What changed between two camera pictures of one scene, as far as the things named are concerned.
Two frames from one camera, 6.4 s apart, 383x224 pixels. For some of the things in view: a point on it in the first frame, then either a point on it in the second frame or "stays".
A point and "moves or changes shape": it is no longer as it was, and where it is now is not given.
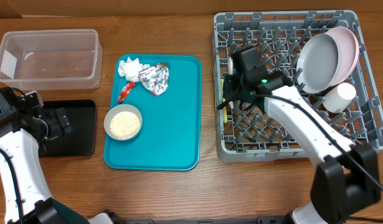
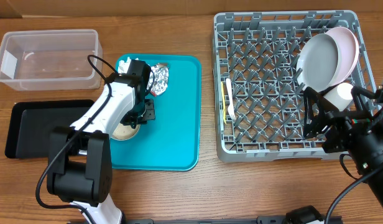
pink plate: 349,51 stays
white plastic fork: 230,72 to 230,109
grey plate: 317,65 stays
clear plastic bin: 50,60 stays
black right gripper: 227,91 to 341,122
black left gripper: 56,129 to 150,114
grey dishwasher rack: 242,134 stays
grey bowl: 108,117 moves or changes shape
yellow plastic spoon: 224,110 stays
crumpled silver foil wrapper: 155,78 stays
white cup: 339,99 stays
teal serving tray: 170,133 stays
